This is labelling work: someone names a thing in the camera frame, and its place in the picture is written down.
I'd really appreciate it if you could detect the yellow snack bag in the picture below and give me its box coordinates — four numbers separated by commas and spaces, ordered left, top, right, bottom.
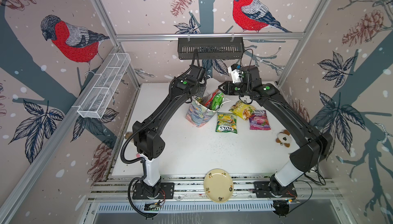
229, 101, 256, 121

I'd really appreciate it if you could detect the red snack bag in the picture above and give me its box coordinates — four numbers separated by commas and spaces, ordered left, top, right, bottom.
204, 89, 220, 108

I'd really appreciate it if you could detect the purple candy snack bag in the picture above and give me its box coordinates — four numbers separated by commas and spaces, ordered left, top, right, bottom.
249, 110, 271, 131

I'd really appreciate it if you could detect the patterned paper gift bag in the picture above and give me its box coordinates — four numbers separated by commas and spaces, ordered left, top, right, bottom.
185, 90, 225, 128

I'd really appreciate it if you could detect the green Fox's candy bag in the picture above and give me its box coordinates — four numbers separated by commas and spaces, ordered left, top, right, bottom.
216, 112, 237, 134

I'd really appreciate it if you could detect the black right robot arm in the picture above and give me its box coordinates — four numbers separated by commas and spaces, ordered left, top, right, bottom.
219, 64, 333, 196

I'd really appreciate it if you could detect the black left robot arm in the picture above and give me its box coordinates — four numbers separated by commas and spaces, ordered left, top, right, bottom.
133, 66, 206, 197

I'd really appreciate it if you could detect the bright green snack bag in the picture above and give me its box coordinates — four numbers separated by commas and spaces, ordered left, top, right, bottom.
210, 92, 224, 111

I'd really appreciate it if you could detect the brown white plush toy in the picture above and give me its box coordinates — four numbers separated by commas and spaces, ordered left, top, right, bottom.
275, 130, 292, 148

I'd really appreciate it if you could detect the cream ceramic plate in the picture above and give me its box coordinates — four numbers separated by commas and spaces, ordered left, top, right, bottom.
203, 169, 234, 203

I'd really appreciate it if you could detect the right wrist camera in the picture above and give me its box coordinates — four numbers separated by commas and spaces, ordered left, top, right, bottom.
228, 64, 244, 84

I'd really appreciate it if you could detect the black hanging wall basket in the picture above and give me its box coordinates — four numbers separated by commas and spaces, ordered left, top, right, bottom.
178, 37, 245, 60

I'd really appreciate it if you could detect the horizontal aluminium frame bar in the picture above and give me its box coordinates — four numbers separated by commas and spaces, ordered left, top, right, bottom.
115, 32, 305, 42

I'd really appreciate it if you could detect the white wire mesh shelf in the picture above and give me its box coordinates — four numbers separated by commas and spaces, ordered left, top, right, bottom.
78, 53, 131, 118

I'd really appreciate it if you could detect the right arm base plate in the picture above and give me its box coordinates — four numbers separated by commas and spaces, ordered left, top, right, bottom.
253, 181, 297, 198

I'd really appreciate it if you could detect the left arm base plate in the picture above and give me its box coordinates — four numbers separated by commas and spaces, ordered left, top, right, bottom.
132, 182, 175, 200

